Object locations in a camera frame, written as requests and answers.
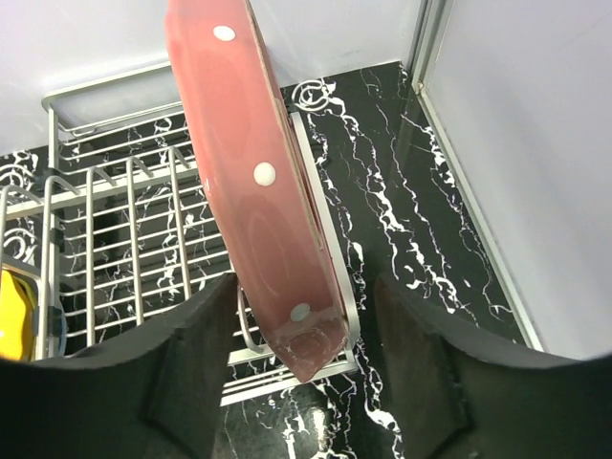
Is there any right aluminium frame post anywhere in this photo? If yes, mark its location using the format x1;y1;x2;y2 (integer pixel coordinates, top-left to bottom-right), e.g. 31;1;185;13
409;0;544;352

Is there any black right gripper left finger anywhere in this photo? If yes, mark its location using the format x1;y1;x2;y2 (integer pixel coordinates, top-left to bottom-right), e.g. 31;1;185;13
1;273;237;458

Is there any metal dish rack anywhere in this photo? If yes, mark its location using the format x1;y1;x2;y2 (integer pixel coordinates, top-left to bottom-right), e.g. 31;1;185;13
0;61;360;407

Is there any pink dotted plate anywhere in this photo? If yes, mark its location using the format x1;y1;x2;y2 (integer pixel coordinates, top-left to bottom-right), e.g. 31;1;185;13
164;1;348;382

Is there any orange dotted plate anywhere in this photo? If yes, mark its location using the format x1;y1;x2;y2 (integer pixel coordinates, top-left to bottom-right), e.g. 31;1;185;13
0;270;37;361

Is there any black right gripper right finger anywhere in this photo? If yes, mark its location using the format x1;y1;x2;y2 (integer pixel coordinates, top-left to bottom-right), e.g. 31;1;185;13
374;274;611;458

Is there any black marble pattern mat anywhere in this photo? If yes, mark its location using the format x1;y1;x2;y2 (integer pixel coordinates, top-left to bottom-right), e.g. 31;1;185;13
0;58;536;459

